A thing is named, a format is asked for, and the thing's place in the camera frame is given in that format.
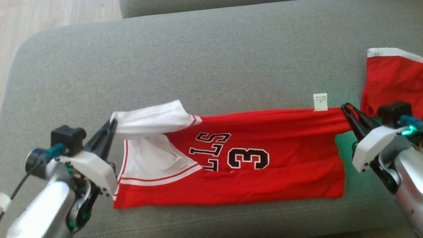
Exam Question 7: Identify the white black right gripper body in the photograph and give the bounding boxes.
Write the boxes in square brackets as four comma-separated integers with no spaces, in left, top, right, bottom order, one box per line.
[352,127,409,173]

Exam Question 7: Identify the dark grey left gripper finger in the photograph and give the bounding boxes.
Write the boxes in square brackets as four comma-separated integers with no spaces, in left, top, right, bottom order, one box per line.
[84,120,115,156]
[97,120,118,162]

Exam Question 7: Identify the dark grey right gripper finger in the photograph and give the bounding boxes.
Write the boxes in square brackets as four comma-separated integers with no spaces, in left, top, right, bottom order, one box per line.
[341,104,368,141]
[345,103,381,133]

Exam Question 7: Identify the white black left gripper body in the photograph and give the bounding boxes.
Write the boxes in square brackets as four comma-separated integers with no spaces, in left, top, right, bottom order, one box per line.
[59,151,118,198]

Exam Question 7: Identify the red shorts white stripe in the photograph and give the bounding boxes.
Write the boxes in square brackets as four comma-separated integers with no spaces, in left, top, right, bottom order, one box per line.
[360,47,423,120]

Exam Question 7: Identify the red white basketball jersey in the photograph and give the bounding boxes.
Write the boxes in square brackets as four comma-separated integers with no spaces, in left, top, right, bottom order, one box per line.
[110,93,356,209]

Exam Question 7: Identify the grey fabric sofa ottoman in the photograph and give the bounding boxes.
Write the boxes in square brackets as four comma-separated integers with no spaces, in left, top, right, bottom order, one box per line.
[0,0,423,238]

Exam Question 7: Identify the grey sofa seat cushion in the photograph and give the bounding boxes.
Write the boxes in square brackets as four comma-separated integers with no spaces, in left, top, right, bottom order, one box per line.
[119,0,298,19]

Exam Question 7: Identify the black cable teal connector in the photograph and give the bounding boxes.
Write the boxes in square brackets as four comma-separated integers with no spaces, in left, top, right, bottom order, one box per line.
[0,143,66,220]
[398,115,423,131]

